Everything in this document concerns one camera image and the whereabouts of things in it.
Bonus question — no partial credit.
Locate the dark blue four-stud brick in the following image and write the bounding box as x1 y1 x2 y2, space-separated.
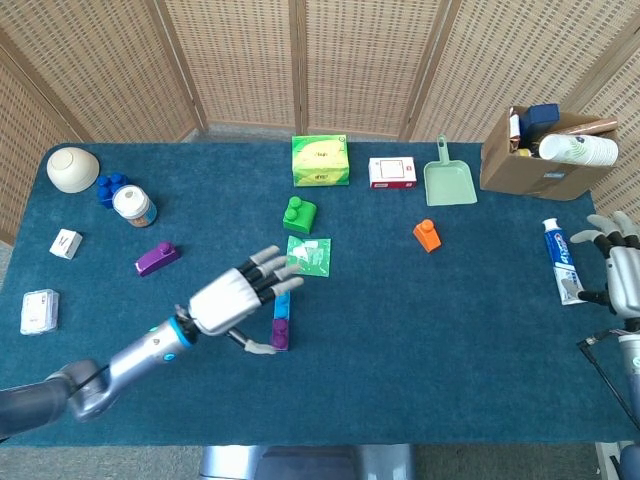
95 172 130 210

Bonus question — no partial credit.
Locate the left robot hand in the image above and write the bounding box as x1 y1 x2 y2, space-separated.
188 244 305 356

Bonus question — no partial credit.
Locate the light blue long brick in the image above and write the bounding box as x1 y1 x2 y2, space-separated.
272 291 293 352

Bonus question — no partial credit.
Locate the stack of paper cups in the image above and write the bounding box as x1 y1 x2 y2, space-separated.
538 132 620 167

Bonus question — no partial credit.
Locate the blue table cloth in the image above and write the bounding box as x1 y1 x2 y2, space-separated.
0 142 634 448

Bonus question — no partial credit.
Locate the red and white box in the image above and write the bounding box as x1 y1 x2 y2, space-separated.
368 156 418 190

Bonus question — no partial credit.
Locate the blue white toothpaste tube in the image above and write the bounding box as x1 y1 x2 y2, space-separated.
542 217 590 306

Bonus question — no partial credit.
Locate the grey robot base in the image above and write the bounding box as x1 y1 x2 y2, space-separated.
199 443 416 480

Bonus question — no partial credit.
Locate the orange sloped one-stud brick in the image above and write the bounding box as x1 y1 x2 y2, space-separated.
412 218 443 254

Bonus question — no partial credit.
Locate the clear jar with white lid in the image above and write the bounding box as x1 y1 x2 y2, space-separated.
112 184 158 229

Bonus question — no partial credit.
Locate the woven folding screen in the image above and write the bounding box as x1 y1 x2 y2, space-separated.
0 0 640 306

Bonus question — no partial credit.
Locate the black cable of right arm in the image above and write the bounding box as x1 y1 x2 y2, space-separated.
576 328 637 426

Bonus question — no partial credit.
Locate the beige bowl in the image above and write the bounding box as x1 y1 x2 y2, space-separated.
46 146 101 194

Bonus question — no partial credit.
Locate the shiny foil snack packet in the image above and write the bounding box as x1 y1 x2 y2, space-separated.
508 106 524 151

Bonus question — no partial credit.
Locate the green tissue pack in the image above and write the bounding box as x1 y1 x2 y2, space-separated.
291 134 351 188

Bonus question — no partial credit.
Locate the small purple two-stud brick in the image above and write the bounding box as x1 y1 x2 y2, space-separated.
270 318 291 350

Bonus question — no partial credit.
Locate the green sachet packet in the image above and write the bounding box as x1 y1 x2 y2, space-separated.
284 235 332 278

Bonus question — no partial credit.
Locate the small white cube box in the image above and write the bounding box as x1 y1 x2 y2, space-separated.
48 228 84 260

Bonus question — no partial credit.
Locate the copper brown tube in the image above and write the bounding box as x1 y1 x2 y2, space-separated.
554 117 619 137

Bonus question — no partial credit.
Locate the dark blue small box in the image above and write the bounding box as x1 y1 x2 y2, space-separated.
519 103 560 141

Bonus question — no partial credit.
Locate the green two-stud brick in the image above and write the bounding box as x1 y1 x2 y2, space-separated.
282 195 320 235

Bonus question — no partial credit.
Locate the pale green dustpan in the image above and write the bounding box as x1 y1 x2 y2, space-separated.
423 134 478 207

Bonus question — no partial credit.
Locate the cardboard box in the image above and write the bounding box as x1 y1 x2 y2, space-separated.
479 105 619 202

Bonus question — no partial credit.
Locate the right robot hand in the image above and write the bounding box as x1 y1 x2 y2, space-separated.
559 210 640 334

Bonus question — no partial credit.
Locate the purple sloped one-stud brick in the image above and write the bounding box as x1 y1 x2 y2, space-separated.
134 240 182 278

